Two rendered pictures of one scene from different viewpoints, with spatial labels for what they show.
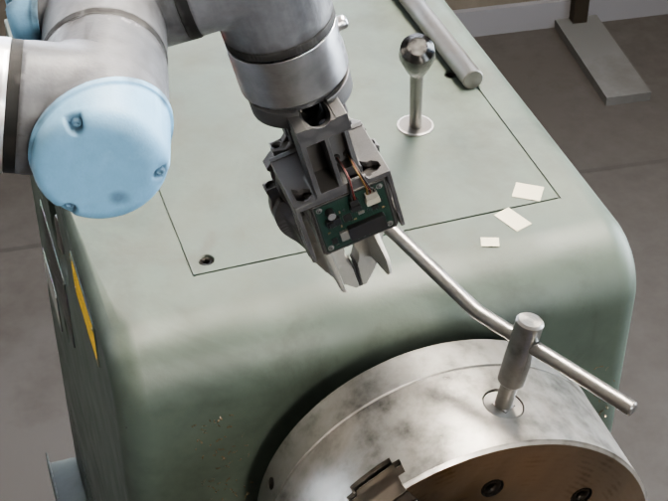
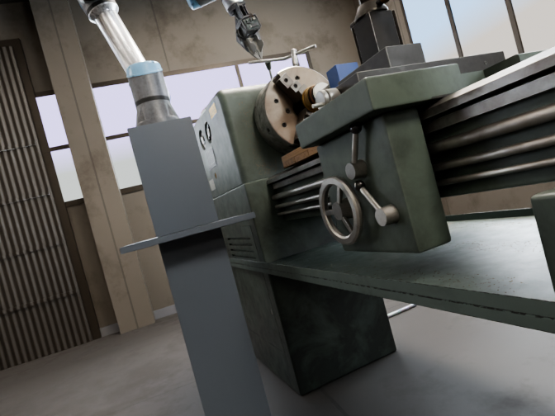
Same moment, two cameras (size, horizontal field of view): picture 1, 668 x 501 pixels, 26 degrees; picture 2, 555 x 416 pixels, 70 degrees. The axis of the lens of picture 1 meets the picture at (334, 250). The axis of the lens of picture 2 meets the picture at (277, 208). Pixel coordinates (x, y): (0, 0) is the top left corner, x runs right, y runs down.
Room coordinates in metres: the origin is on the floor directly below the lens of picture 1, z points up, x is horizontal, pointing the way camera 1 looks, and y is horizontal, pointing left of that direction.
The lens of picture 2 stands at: (-0.73, 0.15, 0.76)
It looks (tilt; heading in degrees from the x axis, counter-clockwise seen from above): 1 degrees down; 357
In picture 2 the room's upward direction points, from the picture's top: 15 degrees counter-clockwise
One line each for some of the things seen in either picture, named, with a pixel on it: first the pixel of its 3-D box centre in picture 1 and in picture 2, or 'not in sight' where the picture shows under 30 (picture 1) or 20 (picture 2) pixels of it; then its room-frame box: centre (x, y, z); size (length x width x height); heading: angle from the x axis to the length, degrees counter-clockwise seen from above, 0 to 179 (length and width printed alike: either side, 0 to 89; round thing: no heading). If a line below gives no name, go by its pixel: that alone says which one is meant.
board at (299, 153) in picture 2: not in sight; (348, 142); (0.54, -0.19, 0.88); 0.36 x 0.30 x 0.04; 109
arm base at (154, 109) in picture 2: not in sight; (156, 115); (0.64, 0.40, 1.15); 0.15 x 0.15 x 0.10
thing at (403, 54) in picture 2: not in sight; (378, 73); (0.22, -0.22, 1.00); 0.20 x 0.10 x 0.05; 19
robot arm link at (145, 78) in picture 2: not in sight; (147, 82); (0.65, 0.40, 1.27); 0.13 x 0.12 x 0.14; 6
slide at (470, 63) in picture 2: not in sight; (411, 85); (0.21, -0.29, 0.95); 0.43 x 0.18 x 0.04; 109
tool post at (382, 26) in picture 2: not in sight; (377, 39); (0.20, -0.23, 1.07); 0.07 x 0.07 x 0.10; 19
